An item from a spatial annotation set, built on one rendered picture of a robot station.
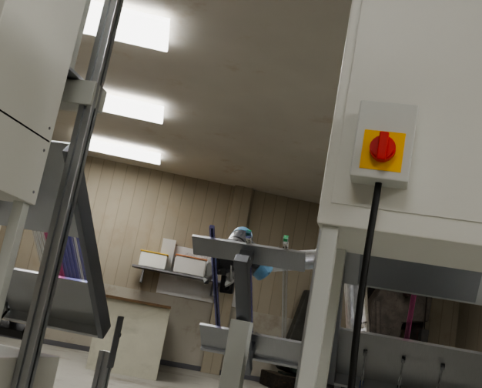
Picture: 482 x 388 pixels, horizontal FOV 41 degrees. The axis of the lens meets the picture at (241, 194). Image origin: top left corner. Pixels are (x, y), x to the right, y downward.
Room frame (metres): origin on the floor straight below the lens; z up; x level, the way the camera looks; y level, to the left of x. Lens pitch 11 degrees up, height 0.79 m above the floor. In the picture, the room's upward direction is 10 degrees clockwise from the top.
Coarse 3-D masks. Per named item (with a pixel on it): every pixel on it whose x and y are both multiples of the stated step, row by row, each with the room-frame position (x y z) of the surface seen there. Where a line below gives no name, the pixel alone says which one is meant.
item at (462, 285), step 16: (352, 256) 1.72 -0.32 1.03; (352, 272) 1.76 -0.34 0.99; (368, 272) 1.70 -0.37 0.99; (384, 272) 1.68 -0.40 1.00; (400, 272) 1.67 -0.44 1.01; (416, 272) 1.65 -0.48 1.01; (432, 272) 1.64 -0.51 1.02; (448, 272) 1.62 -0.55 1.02; (464, 272) 1.61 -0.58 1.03; (384, 288) 1.77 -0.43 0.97; (400, 288) 1.70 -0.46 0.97; (416, 288) 1.69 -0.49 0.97; (432, 288) 1.67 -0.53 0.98; (448, 288) 1.66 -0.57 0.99; (464, 288) 1.64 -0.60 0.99; (480, 288) 1.67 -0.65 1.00; (480, 304) 1.71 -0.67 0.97
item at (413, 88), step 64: (384, 0) 1.14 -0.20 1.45; (448, 0) 1.11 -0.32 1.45; (384, 64) 1.13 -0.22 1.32; (448, 64) 1.10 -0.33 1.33; (384, 128) 1.07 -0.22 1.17; (448, 128) 1.10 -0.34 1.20; (384, 192) 1.12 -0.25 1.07; (448, 192) 1.10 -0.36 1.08; (320, 256) 1.16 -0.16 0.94; (384, 256) 1.41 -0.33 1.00; (448, 256) 1.26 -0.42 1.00; (320, 320) 1.15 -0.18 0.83; (320, 384) 1.42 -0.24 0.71
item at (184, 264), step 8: (176, 256) 10.33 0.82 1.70; (184, 256) 10.35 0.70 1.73; (192, 256) 10.34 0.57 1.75; (176, 264) 10.32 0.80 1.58; (184, 264) 10.34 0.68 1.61; (192, 264) 10.35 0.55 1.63; (200, 264) 10.36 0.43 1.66; (176, 272) 10.34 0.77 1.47; (184, 272) 10.34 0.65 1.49; (192, 272) 10.35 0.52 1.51; (200, 272) 10.37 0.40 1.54
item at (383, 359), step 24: (360, 336) 1.92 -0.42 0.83; (384, 336) 1.90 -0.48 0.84; (360, 360) 1.99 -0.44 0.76; (384, 360) 1.96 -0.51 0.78; (408, 360) 1.93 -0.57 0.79; (432, 360) 1.91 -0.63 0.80; (456, 360) 1.88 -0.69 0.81; (480, 360) 1.85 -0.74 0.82; (408, 384) 2.00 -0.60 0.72; (432, 384) 1.97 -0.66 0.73; (456, 384) 1.94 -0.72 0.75; (480, 384) 1.91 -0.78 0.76
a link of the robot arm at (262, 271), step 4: (252, 264) 2.27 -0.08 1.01; (252, 268) 2.28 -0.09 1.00; (256, 268) 2.28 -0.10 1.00; (260, 268) 2.27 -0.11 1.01; (264, 268) 2.28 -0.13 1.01; (268, 268) 2.28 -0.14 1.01; (272, 268) 2.30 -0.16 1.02; (252, 272) 2.30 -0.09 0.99; (256, 272) 2.28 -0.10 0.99; (260, 272) 2.28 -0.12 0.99; (264, 272) 2.28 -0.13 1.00; (268, 272) 2.28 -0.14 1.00; (256, 276) 2.30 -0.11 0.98; (260, 276) 2.29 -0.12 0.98; (264, 276) 2.29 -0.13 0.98
